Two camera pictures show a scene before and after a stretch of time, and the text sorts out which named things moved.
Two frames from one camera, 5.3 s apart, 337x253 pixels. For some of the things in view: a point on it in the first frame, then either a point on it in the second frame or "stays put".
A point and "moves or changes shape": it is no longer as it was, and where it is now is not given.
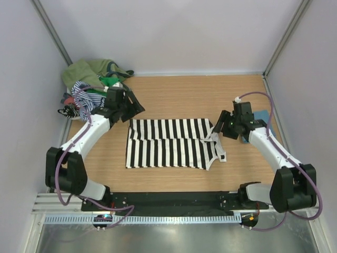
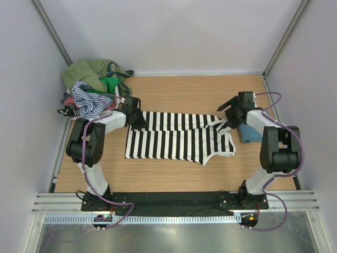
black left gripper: x=135 y=108 to x=142 y=123
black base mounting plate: x=175 y=203 stays put
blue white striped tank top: x=86 y=102 stays put
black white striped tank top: x=177 y=143 moves or changes shape
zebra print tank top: x=70 y=110 stays put
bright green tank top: x=108 y=81 stays put
